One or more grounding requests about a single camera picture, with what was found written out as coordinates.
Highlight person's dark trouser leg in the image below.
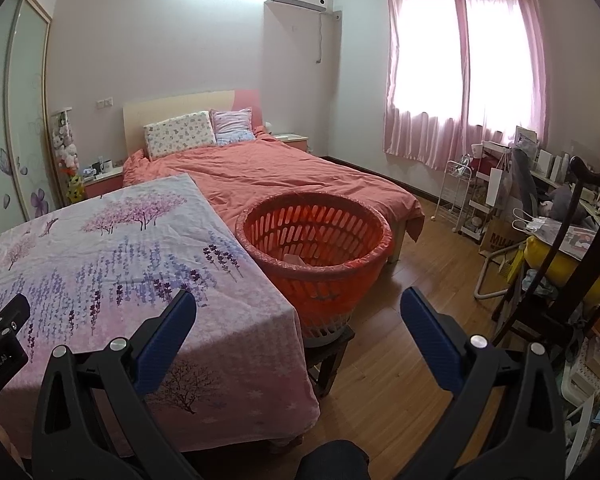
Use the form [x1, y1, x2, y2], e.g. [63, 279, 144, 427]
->
[297, 440, 371, 480]

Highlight white pipe cover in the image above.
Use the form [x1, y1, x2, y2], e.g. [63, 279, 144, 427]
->
[314, 9, 342, 64]

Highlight dark wooden chair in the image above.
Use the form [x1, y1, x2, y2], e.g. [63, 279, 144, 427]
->
[490, 156, 600, 361]

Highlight brown paper bag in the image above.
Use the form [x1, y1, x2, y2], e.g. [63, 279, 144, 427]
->
[480, 217, 523, 256]

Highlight bed with pink duvet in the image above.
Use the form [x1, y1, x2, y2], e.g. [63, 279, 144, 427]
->
[122, 139, 426, 241]

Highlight pink striped pillow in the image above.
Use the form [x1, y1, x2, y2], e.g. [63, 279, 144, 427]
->
[210, 107, 257, 146]

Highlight stuffed toys hanging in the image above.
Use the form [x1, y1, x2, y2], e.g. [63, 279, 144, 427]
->
[52, 107, 81, 201]

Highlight pink curtain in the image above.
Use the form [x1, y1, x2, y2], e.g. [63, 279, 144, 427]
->
[384, 0, 473, 171]
[462, 0, 551, 161]

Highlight printed magazine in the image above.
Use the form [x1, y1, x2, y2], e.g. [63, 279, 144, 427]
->
[550, 225, 600, 261]

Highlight yellow cushion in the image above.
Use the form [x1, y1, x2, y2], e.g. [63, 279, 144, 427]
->
[522, 235, 600, 306]

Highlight cluttered white desk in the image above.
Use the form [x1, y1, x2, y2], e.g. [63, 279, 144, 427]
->
[527, 145, 600, 226]

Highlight white shelf trolley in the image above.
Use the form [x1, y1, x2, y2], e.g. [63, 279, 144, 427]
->
[462, 142, 518, 238]

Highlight beige pink headboard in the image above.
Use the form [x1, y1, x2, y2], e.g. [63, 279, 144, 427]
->
[122, 90, 261, 161]

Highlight orange plastic laundry basket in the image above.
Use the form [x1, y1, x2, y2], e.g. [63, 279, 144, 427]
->
[235, 191, 395, 346]

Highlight flower print wardrobe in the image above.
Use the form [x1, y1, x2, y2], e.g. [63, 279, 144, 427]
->
[0, 0, 63, 246]

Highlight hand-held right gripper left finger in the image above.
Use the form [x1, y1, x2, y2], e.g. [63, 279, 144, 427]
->
[31, 287, 203, 480]

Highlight pink nightstand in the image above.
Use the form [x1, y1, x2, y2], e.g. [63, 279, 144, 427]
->
[82, 166, 125, 200]
[272, 132, 310, 153]

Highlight floral printed tablecloth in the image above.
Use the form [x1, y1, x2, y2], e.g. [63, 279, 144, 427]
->
[0, 173, 321, 448]

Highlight dark wooden stool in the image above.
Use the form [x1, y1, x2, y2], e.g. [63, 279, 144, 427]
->
[302, 327, 356, 398]

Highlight white wire cart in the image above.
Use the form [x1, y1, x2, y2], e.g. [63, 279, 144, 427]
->
[435, 160, 473, 223]

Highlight white plastic bag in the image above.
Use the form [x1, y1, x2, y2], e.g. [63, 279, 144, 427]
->
[512, 207, 563, 236]

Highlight floral white pillow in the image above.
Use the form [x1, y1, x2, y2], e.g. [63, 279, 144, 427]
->
[144, 111, 217, 161]

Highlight white paper bag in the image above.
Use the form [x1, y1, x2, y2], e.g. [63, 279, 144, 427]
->
[486, 167, 506, 208]

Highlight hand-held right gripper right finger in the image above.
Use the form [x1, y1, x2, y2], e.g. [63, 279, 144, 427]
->
[399, 286, 567, 480]

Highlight cluttered white storage shelf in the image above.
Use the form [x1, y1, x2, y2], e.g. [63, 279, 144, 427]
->
[555, 310, 600, 461]

